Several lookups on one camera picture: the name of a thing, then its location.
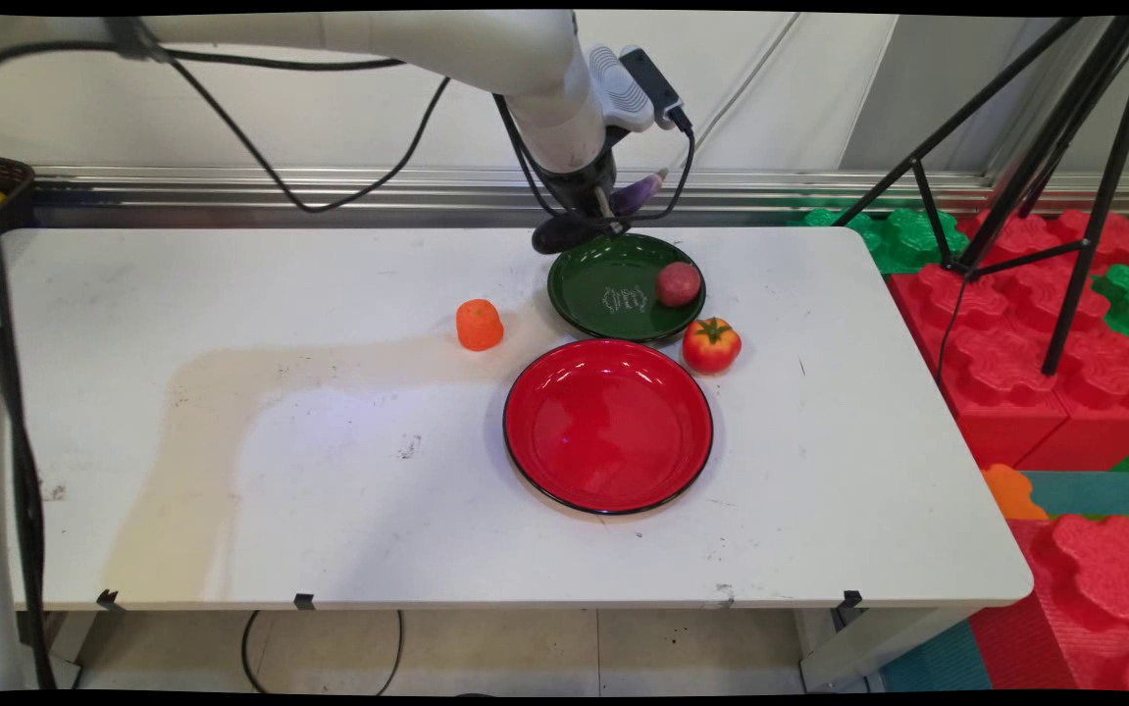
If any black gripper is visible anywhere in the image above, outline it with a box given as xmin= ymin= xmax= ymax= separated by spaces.
xmin=531 ymin=147 xmax=632 ymax=238

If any purple toy eggplant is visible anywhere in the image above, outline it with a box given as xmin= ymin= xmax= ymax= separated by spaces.
xmin=531 ymin=168 xmax=670 ymax=256

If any orange toy carrot piece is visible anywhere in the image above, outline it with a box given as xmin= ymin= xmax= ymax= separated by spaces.
xmin=455 ymin=298 xmax=506 ymax=353

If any dark green plate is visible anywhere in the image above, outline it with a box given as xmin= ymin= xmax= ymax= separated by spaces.
xmin=546 ymin=232 xmax=708 ymax=344

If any dark red toy apple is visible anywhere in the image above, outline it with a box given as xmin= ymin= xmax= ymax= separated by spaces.
xmin=655 ymin=261 xmax=703 ymax=309

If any red toy tomato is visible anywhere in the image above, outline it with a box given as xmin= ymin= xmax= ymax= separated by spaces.
xmin=682 ymin=317 xmax=744 ymax=376

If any red plate with black rim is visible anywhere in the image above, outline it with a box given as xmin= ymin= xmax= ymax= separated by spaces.
xmin=502 ymin=338 xmax=715 ymax=517

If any orange foam piece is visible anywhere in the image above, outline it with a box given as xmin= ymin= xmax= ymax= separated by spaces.
xmin=980 ymin=463 xmax=1052 ymax=522

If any white table leg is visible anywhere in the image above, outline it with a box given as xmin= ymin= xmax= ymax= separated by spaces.
xmin=39 ymin=610 xmax=106 ymax=687
xmin=795 ymin=606 xmax=977 ymax=693

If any teal foam mat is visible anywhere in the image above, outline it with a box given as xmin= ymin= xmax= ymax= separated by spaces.
xmin=1019 ymin=469 xmax=1129 ymax=519
xmin=880 ymin=620 xmax=995 ymax=693

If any dark wicker basket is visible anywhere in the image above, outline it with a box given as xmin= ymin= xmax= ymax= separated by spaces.
xmin=0 ymin=150 xmax=37 ymax=238

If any large red foam block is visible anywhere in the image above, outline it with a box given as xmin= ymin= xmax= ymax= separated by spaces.
xmin=968 ymin=514 xmax=1129 ymax=693

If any black camera cable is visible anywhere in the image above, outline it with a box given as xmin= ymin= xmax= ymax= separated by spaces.
xmin=491 ymin=93 xmax=698 ymax=223

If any white ribbed camera mount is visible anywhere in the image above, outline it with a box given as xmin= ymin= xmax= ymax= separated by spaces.
xmin=586 ymin=44 xmax=663 ymax=134

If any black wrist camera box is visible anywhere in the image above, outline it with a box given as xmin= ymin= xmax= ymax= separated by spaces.
xmin=619 ymin=46 xmax=694 ymax=134

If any metal wall rail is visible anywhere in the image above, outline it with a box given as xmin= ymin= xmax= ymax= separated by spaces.
xmin=29 ymin=165 xmax=1129 ymax=228

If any long black arm cable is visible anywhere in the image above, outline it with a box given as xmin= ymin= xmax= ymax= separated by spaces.
xmin=0 ymin=39 xmax=453 ymax=215

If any black camera tripod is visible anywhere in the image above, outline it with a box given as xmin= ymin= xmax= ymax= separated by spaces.
xmin=834 ymin=15 xmax=1129 ymax=378

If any black floor cable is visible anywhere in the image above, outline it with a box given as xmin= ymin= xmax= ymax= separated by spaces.
xmin=240 ymin=610 xmax=406 ymax=697

